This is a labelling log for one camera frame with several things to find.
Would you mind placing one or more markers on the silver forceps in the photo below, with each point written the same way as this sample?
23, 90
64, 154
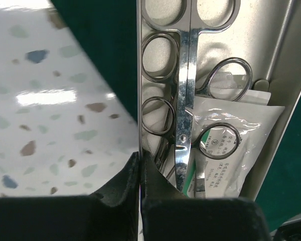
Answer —
167, 134
199, 143

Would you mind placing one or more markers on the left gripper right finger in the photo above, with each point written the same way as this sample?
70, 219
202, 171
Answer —
167, 214

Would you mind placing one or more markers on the suture packet green thread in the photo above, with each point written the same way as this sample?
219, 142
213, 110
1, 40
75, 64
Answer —
225, 178

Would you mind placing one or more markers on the white suture packet printed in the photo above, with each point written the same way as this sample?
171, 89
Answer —
256, 97

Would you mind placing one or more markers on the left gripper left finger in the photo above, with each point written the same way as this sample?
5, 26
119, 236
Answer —
109, 213

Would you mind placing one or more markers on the metal instrument tray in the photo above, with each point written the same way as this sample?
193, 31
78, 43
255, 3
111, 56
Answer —
266, 34

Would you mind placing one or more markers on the white gauze pad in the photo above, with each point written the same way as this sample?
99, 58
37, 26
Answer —
164, 12
159, 57

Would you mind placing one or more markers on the silver surgical scissors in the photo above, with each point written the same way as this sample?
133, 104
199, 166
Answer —
189, 26

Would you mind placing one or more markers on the green surgical drape cloth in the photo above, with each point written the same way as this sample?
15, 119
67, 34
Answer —
106, 30

